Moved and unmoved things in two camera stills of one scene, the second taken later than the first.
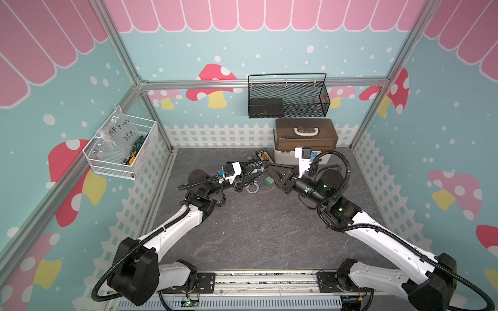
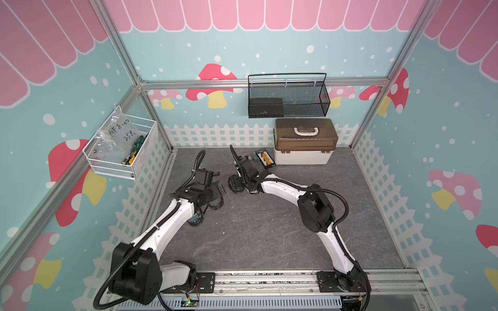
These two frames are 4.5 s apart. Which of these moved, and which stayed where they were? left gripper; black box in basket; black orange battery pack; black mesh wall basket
Moved: left gripper
Stayed: black orange battery pack; black mesh wall basket; black box in basket
